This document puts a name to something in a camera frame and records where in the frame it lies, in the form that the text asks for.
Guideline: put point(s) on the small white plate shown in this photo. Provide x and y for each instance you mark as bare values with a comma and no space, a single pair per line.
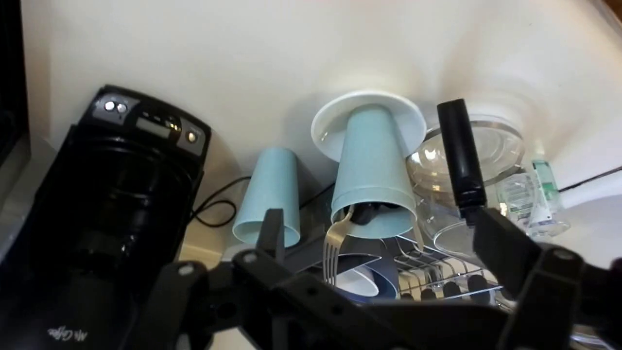
332,123

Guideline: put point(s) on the silver metal fork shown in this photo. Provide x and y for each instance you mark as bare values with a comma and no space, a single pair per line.
332,253

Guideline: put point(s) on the light blue plastic cup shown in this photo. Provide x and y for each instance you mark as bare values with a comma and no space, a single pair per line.
273,187
372,162

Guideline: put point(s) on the white kitchen sink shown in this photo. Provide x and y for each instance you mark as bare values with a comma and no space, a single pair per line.
600,220

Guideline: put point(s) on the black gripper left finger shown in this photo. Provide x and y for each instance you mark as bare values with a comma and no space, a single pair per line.
195,304

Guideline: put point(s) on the black coffee maker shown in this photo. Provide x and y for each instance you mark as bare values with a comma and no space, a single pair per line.
98,214

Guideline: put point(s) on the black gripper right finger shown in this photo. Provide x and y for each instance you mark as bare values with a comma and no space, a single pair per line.
506,253

